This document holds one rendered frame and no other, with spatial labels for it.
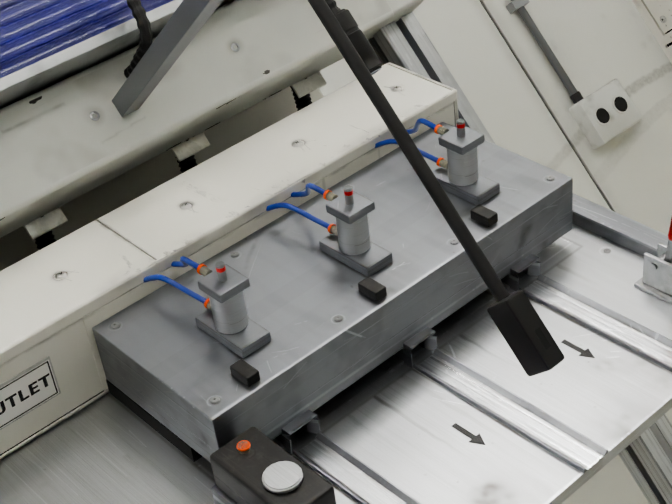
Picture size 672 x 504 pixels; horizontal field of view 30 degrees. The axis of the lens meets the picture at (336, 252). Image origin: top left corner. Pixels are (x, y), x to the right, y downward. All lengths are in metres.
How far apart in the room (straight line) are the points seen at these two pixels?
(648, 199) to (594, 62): 0.37
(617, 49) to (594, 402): 2.50
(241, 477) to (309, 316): 0.13
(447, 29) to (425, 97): 2.01
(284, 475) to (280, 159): 0.30
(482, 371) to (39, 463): 0.30
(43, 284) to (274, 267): 0.16
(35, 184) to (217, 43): 0.19
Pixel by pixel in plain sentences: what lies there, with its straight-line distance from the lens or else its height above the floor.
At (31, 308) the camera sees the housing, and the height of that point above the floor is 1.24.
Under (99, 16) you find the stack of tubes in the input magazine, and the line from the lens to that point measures 0.93.
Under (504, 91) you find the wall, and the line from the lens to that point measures 3.04.
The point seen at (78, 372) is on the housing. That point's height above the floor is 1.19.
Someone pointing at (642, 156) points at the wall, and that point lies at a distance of 3.22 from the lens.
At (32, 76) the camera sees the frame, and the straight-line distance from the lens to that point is 0.90.
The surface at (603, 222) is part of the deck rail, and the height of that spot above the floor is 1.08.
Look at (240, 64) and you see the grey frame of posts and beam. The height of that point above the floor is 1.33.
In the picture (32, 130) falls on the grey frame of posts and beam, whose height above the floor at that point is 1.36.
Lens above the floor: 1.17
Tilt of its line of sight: level
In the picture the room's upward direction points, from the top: 32 degrees counter-clockwise
